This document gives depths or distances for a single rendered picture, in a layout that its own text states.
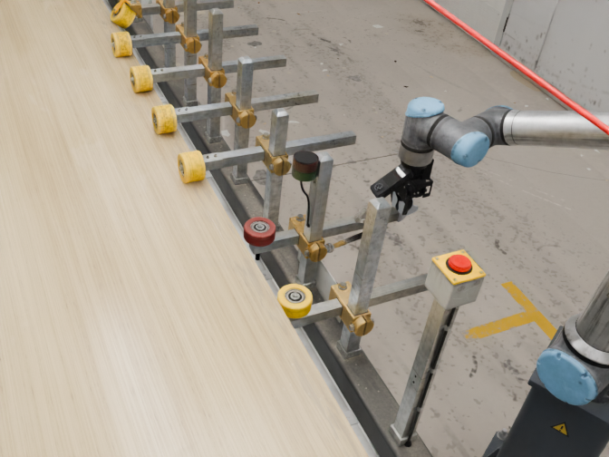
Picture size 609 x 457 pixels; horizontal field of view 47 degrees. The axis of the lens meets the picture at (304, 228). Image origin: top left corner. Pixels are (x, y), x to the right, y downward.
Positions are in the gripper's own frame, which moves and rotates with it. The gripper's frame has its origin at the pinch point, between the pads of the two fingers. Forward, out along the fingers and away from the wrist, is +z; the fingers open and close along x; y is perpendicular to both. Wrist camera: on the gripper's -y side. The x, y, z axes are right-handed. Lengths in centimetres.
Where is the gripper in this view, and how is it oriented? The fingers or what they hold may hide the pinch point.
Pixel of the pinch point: (395, 218)
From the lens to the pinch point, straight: 196.7
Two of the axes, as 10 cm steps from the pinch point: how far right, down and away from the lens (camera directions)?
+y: 9.1, -2.2, 3.6
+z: -0.7, 7.6, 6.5
